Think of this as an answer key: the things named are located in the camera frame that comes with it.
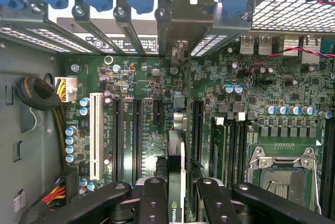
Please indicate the white power connector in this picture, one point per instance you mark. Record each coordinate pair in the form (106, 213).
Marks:
(66, 89)

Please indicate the green motherboard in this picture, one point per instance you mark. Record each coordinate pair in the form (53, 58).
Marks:
(146, 77)

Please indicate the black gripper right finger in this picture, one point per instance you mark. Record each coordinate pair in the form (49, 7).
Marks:
(217, 205)

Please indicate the white expansion slot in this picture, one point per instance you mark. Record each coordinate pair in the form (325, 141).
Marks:
(96, 135)

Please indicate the CPU socket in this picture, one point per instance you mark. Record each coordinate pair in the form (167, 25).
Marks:
(285, 190)

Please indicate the short black expansion slot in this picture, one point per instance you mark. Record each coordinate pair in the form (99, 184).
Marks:
(157, 111)

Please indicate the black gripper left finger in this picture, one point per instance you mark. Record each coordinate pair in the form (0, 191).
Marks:
(151, 203)

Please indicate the RAM slot white clips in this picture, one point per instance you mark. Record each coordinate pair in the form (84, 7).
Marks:
(240, 150)
(332, 166)
(219, 121)

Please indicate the long black expansion slot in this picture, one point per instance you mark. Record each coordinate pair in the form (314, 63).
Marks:
(117, 140)
(197, 129)
(137, 140)

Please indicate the RAM slot black clips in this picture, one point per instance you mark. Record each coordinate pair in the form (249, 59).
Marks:
(325, 166)
(230, 150)

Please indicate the black open PC case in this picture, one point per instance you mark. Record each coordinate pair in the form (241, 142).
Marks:
(26, 129)

